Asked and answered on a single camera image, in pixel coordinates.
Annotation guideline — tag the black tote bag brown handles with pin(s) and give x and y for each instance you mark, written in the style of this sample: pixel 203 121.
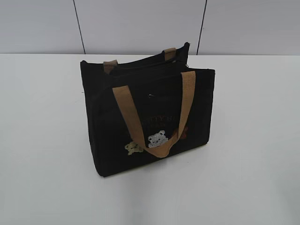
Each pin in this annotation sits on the black tote bag brown handles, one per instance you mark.
pixel 146 110

